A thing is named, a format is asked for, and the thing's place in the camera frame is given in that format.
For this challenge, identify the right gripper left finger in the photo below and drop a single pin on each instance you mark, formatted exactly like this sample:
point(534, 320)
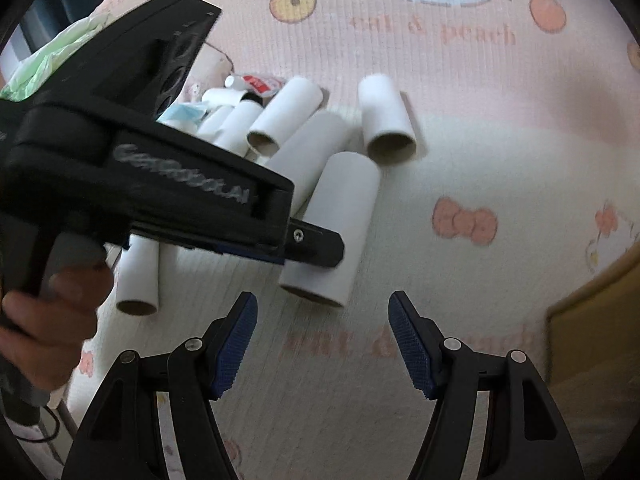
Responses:
point(152, 417)

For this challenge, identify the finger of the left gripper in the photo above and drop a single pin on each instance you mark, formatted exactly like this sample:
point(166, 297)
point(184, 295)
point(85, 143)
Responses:
point(311, 244)

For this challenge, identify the large white paper tube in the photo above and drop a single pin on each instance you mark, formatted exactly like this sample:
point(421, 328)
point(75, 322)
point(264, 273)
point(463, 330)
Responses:
point(343, 202)

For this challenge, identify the person's left hand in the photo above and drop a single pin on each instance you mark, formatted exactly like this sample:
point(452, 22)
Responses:
point(48, 347)

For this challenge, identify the white cardboard tube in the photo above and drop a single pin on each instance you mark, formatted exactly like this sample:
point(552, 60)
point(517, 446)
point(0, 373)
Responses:
point(232, 133)
point(304, 155)
point(388, 134)
point(216, 97)
point(284, 115)
point(137, 284)

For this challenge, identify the green white cloth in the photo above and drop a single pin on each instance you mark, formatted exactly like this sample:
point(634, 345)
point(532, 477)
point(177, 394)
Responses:
point(35, 70)

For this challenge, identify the blue tissue pack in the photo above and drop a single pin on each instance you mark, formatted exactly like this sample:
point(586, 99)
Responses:
point(191, 112)

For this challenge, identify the cardboard box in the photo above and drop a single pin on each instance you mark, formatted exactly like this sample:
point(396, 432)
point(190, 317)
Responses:
point(593, 362)

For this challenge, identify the pink patterned pillow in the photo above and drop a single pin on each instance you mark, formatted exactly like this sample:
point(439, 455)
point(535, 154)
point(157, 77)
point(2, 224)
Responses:
point(209, 70)

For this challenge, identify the red white small packet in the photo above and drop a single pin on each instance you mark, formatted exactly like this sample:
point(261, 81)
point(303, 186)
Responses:
point(261, 85)

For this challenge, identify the pink Hello Kitty mat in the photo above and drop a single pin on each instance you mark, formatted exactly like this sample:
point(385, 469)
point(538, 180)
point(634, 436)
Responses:
point(524, 186)

